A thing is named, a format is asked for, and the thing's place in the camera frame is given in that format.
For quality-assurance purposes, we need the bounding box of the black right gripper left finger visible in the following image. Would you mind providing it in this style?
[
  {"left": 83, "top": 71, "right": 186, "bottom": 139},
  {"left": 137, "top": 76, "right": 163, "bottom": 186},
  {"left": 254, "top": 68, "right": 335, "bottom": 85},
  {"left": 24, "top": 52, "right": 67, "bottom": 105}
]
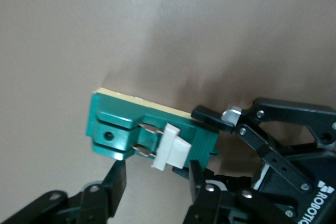
[{"left": 0, "top": 159, "right": 127, "bottom": 224}]

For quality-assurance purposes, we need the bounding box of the green load switch white handle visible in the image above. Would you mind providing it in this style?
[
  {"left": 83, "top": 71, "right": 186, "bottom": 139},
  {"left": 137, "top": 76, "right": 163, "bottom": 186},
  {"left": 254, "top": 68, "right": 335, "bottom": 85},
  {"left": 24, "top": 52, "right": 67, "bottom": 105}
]
[{"left": 85, "top": 86, "right": 220, "bottom": 171}]

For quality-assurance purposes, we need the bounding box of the brown paper table cover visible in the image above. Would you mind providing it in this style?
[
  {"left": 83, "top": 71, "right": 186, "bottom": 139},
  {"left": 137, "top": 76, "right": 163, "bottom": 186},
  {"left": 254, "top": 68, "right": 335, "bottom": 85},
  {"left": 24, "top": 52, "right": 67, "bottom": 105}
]
[{"left": 0, "top": 0, "right": 336, "bottom": 224}]

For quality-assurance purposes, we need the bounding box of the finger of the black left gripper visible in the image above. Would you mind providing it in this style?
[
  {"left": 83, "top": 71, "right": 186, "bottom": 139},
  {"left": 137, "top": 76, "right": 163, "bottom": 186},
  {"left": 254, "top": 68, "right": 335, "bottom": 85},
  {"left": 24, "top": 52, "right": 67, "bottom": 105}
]
[{"left": 172, "top": 166, "right": 253, "bottom": 191}]

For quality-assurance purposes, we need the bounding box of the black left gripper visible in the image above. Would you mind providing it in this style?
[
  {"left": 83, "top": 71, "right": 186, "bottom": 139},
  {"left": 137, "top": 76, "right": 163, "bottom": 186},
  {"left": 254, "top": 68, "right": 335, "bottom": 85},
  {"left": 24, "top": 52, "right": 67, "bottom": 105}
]
[{"left": 191, "top": 97, "right": 336, "bottom": 224}]

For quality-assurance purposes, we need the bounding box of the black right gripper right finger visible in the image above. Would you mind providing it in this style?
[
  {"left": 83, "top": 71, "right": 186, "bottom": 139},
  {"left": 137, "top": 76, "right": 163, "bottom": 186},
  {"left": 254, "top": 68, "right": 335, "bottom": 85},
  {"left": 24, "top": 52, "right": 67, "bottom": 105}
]
[{"left": 182, "top": 159, "right": 299, "bottom": 224}]

